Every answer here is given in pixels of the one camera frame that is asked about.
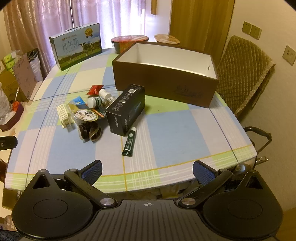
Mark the green label white bottle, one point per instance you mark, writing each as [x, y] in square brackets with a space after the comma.
[94, 102]

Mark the green tissue packs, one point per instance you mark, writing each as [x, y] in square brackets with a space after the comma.
[8, 61]

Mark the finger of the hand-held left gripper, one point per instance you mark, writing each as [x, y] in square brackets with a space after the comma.
[9, 142]

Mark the wall socket plate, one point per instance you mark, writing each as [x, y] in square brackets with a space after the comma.
[289, 55]
[256, 32]
[246, 27]

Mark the clear case blue label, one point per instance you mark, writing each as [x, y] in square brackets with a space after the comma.
[71, 107]

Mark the black product box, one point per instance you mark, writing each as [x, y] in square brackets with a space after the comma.
[124, 111]

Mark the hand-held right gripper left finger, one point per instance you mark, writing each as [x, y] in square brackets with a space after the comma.
[92, 172]

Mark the dark green tube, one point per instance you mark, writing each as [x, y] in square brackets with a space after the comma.
[129, 143]

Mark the dark red tray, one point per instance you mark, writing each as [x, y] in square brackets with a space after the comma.
[13, 118]

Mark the red snack packet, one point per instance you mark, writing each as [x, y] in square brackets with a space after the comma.
[93, 90]

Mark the blue tube white cap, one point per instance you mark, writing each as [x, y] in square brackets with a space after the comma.
[77, 101]

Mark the brown cardboard box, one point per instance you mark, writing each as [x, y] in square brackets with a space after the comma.
[166, 81]

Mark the crumpled silver plastic bag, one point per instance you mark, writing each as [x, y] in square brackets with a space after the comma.
[4, 104]

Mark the small white bottle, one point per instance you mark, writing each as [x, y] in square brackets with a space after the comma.
[104, 93]

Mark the cotton swab pack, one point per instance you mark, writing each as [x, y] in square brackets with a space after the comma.
[108, 102]

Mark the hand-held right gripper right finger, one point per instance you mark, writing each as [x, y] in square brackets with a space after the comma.
[203, 173]

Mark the wooden door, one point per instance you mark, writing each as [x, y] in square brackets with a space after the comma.
[196, 20]

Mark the tan cardboard box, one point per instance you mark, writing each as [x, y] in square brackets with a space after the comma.
[8, 85]

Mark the blue green milk carton box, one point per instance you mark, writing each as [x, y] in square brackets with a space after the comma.
[76, 48]

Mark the red lidded bowl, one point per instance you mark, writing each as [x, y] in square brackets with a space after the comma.
[122, 44]

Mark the small orange item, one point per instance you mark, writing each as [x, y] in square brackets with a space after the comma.
[15, 106]

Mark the pink sheer curtain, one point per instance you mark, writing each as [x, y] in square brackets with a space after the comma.
[46, 18]

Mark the quilted cover chair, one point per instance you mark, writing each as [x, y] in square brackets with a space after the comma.
[245, 69]

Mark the brown cardboard sheet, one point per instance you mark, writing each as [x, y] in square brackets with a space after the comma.
[24, 74]

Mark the black metal frame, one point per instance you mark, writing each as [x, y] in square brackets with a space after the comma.
[263, 133]

